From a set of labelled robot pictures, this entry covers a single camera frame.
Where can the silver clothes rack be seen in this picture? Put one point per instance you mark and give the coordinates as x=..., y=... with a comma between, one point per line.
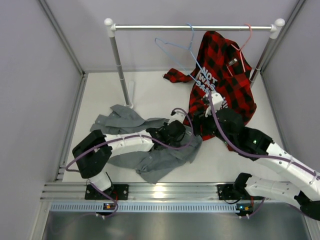
x=128, y=90

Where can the red black plaid shirt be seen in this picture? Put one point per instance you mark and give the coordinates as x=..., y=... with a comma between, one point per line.
x=222, y=65

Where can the light blue wire hanger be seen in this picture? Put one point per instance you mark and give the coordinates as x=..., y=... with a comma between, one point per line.
x=165, y=46

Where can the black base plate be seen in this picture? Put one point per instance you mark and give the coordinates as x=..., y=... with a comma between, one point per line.
x=116, y=192
x=226, y=192

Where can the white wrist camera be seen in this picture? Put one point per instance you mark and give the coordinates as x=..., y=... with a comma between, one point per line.
x=217, y=102
x=178, y=115

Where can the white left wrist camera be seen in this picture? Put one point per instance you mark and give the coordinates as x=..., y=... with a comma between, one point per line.
x=178, y=115

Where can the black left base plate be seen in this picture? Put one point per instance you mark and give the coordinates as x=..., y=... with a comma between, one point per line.
x=116, y=192

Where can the aluminium mounting rail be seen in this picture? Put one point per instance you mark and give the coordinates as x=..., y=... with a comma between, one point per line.
x=142, y=192

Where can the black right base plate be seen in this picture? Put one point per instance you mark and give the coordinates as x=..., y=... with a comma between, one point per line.
x=226, y=192

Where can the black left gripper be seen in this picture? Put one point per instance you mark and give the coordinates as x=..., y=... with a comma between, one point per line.
x=173, y=141

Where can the slotted grey cable duct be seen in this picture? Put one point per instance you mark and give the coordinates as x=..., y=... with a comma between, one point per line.
x=149, y=207

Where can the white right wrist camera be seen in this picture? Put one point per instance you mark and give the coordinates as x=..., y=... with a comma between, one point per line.
x=217, y=102

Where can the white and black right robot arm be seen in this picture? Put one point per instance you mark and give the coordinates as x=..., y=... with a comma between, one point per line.
x=302, y=188

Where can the pink wire hanger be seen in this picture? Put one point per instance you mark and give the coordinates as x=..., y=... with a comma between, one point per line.
x=240, y=49

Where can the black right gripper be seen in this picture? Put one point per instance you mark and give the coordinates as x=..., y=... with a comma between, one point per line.
x=199, y=119

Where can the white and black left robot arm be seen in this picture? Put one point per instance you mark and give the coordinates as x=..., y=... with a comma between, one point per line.
x=93, y=152

